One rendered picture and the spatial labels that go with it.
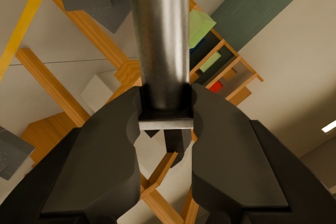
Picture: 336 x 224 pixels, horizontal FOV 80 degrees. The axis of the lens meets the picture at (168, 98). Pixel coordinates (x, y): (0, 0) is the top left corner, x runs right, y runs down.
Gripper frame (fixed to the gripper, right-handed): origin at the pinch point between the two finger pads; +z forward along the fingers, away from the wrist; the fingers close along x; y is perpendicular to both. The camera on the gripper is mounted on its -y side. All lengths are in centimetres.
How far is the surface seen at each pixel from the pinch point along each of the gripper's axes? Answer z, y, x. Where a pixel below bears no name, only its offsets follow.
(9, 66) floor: 147, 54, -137
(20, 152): 1.9, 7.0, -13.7
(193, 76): 495, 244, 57
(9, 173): 1.6, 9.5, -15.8
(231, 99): 444, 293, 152
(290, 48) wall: 496, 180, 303
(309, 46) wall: 485, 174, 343
